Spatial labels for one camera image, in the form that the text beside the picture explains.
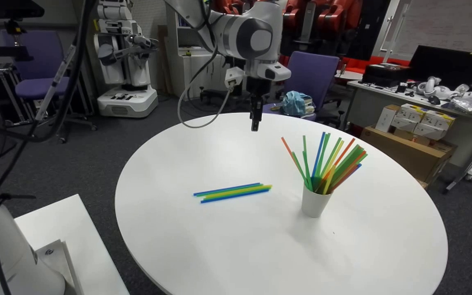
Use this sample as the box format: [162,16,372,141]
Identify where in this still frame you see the black computer monitor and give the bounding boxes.
[410,44,472,87]

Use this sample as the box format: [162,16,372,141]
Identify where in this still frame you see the red chair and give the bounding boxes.
[282,0,367,55]
[208,0,251,14]

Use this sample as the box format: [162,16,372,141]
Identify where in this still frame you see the red low seat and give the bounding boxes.
[336,54,413,78]

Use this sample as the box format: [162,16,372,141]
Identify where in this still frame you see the long green straw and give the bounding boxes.
[323,142,365,188]

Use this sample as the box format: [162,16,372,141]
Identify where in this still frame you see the white mobile robot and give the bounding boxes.
[92,0,161,121]

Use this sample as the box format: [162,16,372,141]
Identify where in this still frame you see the thin orange straw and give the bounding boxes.
[280,134,310,185]

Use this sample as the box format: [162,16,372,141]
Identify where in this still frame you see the black bag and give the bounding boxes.
[362,64,413,87]

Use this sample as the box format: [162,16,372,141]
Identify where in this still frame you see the black cable bundle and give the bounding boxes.
[0,0,100,295]

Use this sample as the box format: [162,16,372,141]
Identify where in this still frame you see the white carton box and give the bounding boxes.
[374,103,402,134]

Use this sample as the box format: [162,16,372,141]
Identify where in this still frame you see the white packet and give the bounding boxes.
[418,108,457,141]
[395,103,428,136]

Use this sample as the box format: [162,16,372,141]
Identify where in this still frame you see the thin green straw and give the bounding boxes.
[300,134,313,185]

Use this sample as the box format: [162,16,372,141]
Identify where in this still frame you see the white office desk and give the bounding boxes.
[346,78,472,193]

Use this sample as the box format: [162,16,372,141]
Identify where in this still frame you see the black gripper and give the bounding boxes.
[244,75,265,132]

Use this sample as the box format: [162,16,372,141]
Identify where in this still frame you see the purple office chair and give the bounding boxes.
[5,28,93,131]
[257,49,343,128]

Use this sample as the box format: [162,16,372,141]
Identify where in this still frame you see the teal crumpled cloth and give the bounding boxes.
[277,88,318,119]

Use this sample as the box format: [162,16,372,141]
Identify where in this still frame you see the small black desk device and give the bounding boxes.
[395,78,421,95]

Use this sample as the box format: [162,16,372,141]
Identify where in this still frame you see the gripper cable loop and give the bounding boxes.
[175,46,236,131]

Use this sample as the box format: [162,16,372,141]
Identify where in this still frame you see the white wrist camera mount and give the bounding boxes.
[223,62,293,88]

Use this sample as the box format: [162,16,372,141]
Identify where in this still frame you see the red straw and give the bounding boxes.
[326,136,359,177]

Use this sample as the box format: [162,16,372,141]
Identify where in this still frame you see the white mug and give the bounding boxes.
[300,182,333,219]

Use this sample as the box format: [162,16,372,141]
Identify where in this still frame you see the yellow straw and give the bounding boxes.
[320,136,344,195]

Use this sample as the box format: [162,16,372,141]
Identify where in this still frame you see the grey metal bracket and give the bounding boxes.
[31,236,85,295]

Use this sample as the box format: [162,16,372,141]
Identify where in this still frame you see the yellow-green straw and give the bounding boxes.
[200,183,274,201]

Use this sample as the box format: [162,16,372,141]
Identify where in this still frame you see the white side cabinet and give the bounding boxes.
[13,191,131,295]

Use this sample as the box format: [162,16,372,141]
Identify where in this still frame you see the white machine cabinet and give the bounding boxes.
[166,1,236,105]

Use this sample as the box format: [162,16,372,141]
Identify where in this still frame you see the brown cardboard box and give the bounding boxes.
[359,126,457,185]

